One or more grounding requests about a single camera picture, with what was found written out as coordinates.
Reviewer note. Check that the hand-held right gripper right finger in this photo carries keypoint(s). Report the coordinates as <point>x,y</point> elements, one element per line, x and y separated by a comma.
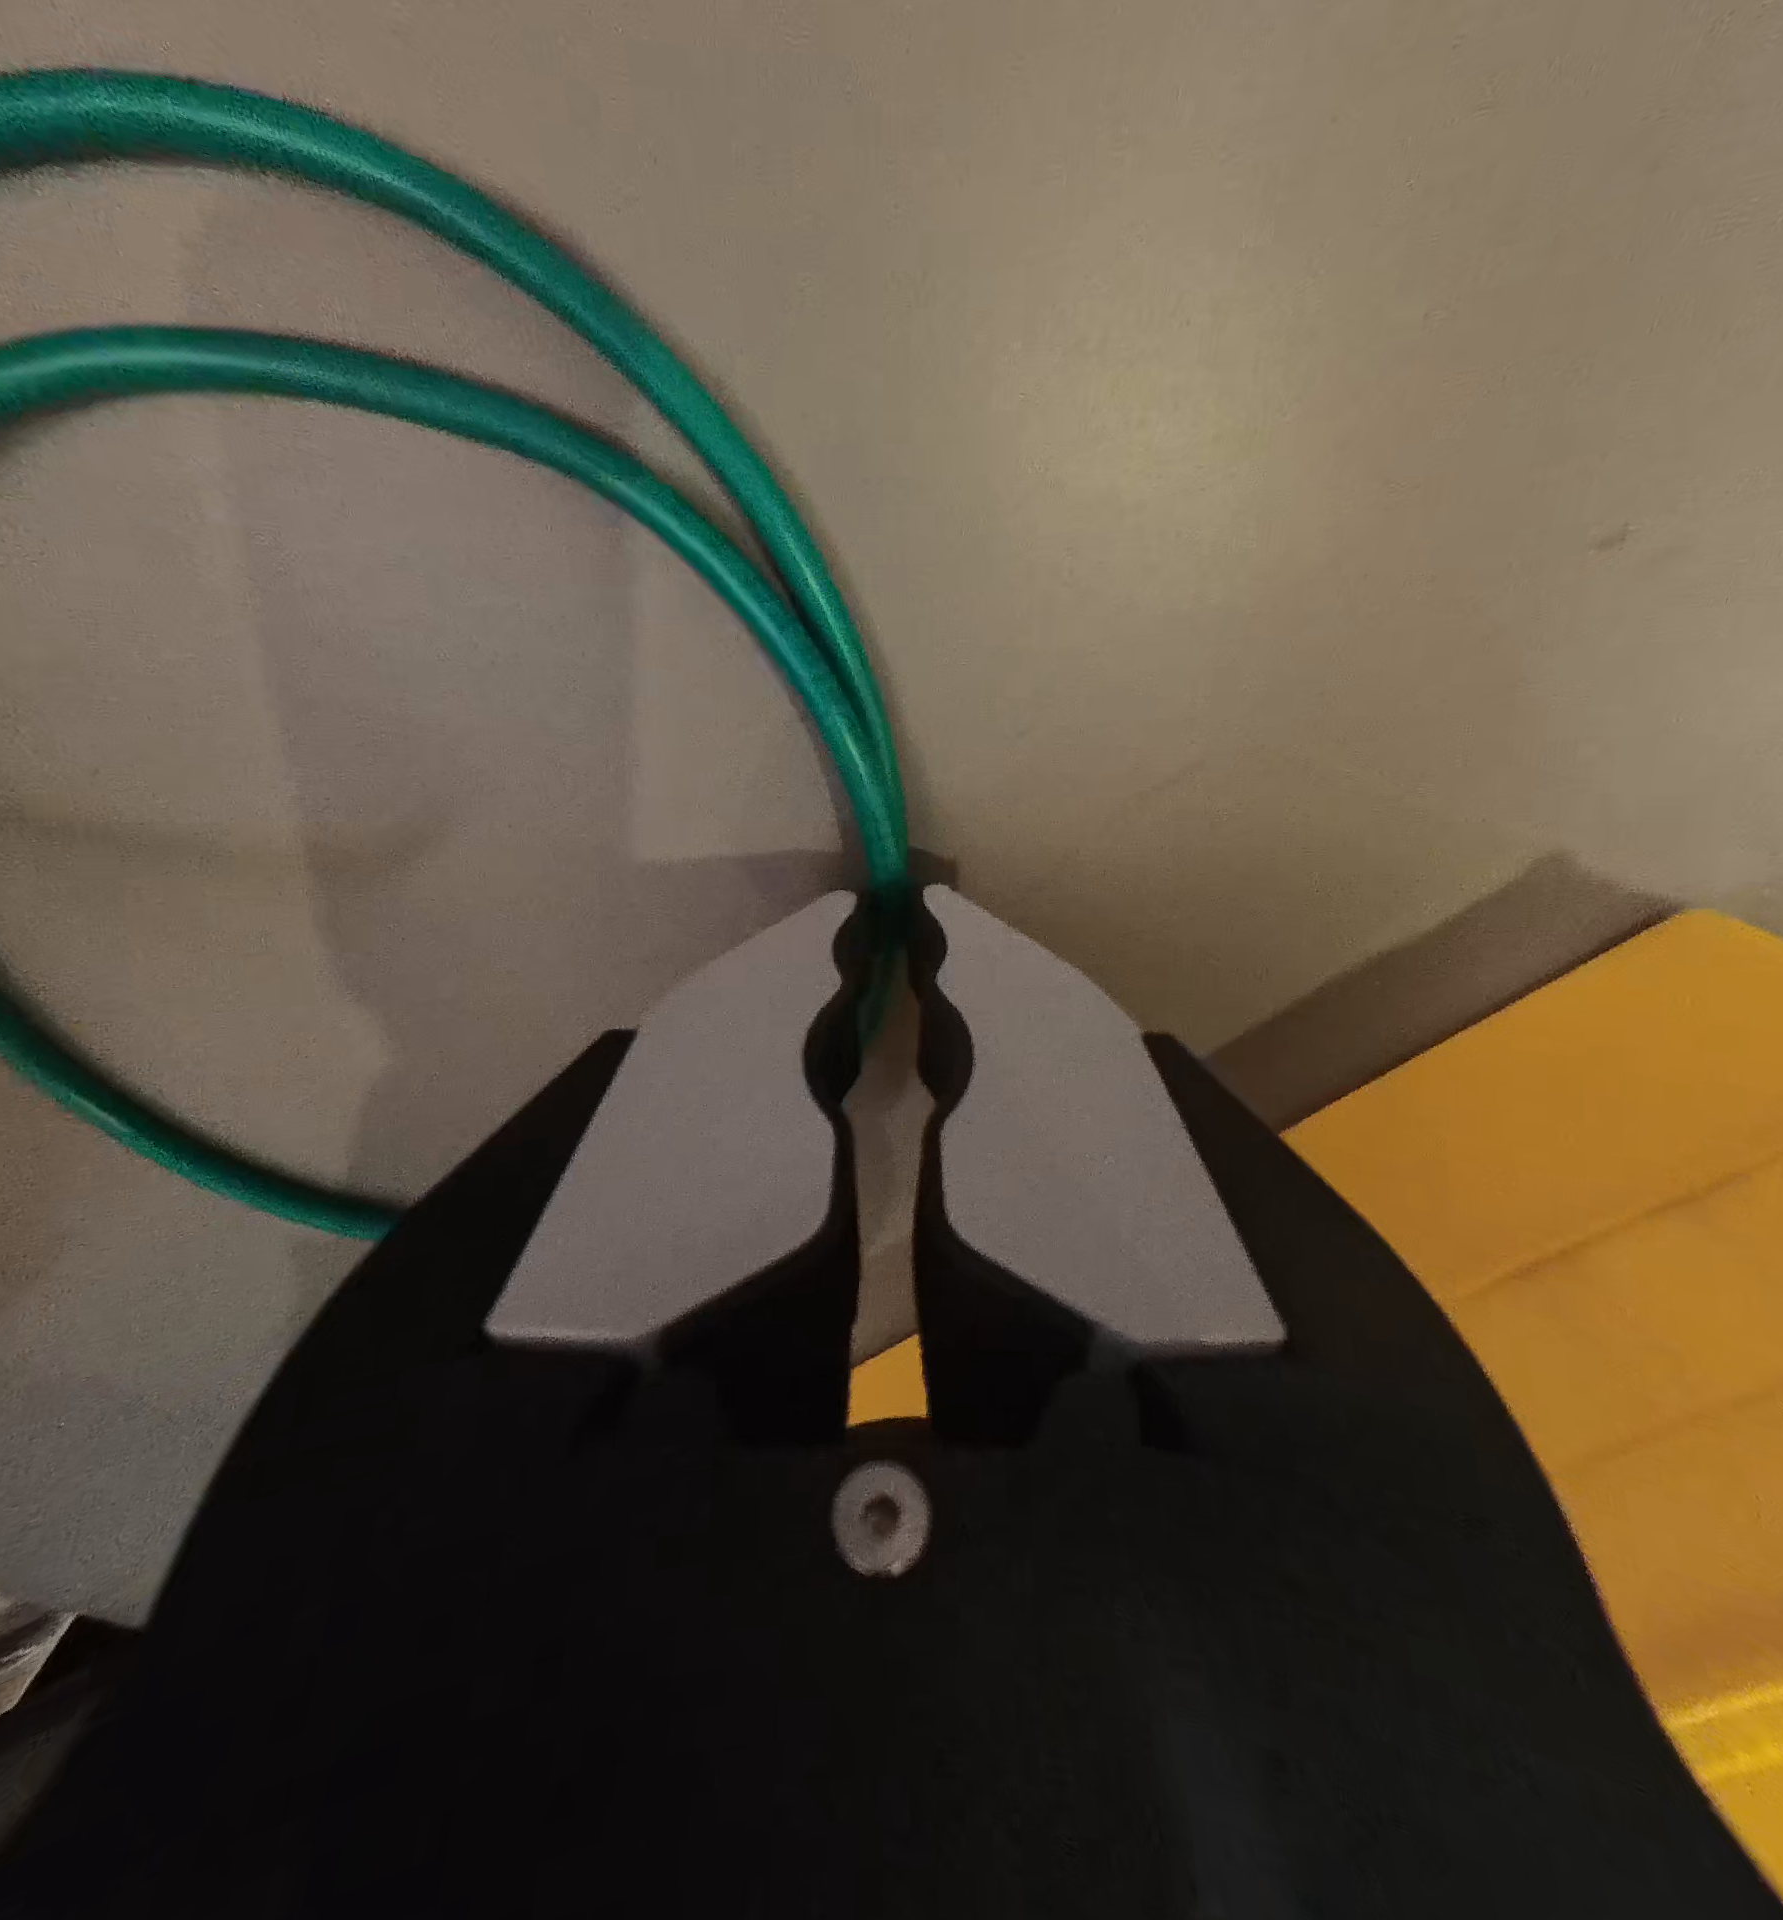
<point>1102,1185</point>

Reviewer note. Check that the yellow plastic bin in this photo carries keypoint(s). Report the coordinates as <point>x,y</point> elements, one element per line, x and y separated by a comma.
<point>1655,1201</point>

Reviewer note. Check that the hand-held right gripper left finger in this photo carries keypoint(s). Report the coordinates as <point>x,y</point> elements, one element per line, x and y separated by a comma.
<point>682,1170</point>

